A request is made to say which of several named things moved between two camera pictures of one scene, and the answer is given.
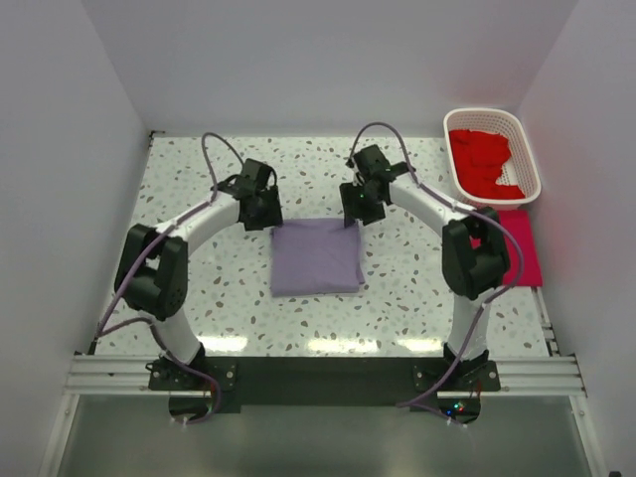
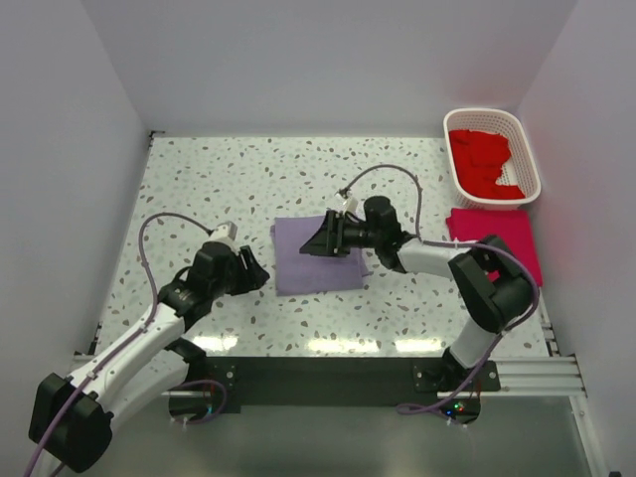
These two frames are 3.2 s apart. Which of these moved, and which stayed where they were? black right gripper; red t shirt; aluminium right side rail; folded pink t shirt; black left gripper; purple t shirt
Moved: black right gripper; black left gripper
Stayed: aluminium right side rail; purple t shirt; red t shirt; folded pink t shirt
